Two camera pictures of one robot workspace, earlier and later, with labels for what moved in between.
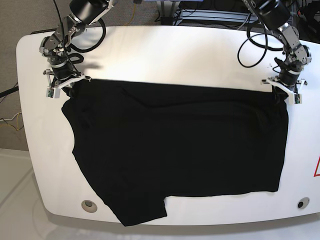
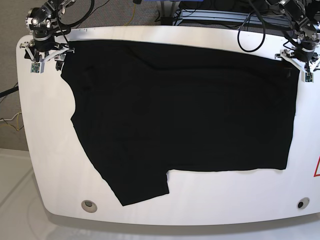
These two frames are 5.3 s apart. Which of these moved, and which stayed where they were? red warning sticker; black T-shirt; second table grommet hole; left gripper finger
Moved: left gripper finger; black T-shirt
Stayed: second table grommet hole; red warning sticker
